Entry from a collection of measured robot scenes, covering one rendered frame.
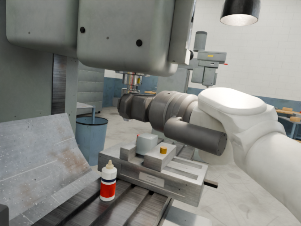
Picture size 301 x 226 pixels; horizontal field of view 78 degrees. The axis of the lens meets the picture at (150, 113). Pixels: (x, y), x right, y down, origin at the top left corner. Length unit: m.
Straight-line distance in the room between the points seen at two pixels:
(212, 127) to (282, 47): 6.92
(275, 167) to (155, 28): 0.28
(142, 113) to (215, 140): 0.17
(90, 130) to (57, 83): 1.91
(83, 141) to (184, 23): 2.44
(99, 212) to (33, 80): 0.46
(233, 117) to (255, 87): 6.73
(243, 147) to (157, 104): 0.18
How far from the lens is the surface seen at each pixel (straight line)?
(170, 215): 0.68
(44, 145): 0.74
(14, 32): 0.56
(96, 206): 0.55
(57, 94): 0.79
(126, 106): 0.40
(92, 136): 2.69
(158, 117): 0.35
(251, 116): 0.26
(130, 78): 0.45
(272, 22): 7.30
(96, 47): 0.41
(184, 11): 0.44
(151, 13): 0.37
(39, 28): 0.49
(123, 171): 0.65
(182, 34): 0.42
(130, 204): 0.56
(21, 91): 0.71
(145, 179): 0.61
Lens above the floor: 1.30
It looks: 10 degrees down
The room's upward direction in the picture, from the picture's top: 7 degrees clockwise
